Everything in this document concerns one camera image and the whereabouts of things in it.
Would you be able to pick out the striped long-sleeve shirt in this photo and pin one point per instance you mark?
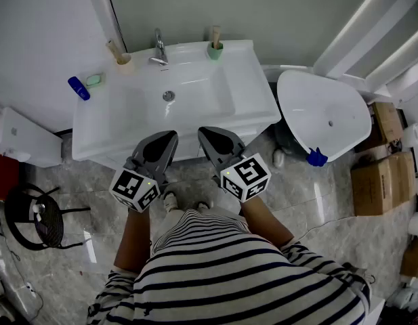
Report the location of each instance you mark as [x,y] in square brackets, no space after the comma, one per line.
[229,276]

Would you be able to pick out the white freestanding basin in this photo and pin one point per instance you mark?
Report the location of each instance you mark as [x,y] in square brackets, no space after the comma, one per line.
[317,113]

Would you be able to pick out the white low cabinet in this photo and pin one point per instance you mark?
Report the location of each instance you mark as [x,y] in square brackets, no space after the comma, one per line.
[25,141]

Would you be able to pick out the large cardboard box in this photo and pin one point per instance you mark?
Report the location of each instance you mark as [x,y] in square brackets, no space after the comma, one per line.
[381,185]

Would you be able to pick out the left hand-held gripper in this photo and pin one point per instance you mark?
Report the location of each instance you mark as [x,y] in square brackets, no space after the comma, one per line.
[134,188]

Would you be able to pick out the person's right shoe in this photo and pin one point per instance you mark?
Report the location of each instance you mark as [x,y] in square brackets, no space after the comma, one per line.
[203,205]

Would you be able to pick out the person's left shoe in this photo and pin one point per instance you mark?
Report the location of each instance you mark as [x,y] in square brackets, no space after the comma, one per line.
[170,201]

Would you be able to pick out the person's shoe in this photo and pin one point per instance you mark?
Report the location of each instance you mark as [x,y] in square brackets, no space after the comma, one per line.
[203,205]
[170,201]

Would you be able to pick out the small cardboard box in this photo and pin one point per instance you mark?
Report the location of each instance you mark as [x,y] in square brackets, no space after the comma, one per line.
[413,257]

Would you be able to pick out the orange-red box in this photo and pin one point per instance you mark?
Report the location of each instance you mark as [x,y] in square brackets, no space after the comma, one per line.
[3,176]

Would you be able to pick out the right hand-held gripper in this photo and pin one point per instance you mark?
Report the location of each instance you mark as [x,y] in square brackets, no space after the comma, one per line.
[246,178]

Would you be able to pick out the black round stool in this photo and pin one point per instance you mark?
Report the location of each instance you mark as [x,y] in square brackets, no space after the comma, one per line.
[49,225]

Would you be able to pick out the chrome faucet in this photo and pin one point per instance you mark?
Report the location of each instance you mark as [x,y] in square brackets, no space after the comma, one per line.
[159,46]

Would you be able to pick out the green soap bar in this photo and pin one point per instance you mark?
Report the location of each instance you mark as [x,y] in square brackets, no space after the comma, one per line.
[93,80]

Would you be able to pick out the blue bottle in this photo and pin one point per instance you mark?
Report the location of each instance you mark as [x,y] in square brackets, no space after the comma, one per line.
[79,88]

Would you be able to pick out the flat cardboard box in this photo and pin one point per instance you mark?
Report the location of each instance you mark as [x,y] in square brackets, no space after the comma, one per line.
[386,122]

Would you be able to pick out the person's left forearm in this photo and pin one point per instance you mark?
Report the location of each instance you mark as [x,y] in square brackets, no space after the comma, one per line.
[134,239]

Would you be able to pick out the beige cup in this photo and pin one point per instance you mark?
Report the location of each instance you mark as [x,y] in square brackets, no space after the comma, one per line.
[125,67]

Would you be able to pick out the chrome sink drain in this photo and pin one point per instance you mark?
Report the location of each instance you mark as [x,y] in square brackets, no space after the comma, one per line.
[168,95]

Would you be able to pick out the green cup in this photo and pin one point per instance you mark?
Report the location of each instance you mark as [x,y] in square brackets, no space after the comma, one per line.
[214,54]

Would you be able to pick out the white stepped panel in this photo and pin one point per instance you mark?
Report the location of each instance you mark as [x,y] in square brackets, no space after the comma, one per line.
[374,29]

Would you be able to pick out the person's right forearm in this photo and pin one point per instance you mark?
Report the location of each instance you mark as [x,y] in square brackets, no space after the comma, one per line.
[263,222]

